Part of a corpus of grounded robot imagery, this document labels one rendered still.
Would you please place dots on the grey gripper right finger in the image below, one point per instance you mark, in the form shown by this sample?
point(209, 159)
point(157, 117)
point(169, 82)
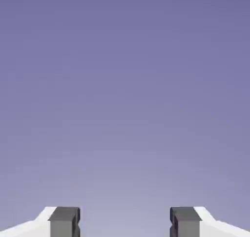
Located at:
point(187, 223)

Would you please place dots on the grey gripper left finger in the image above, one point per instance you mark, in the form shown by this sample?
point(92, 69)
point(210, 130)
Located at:
point(62, 223)

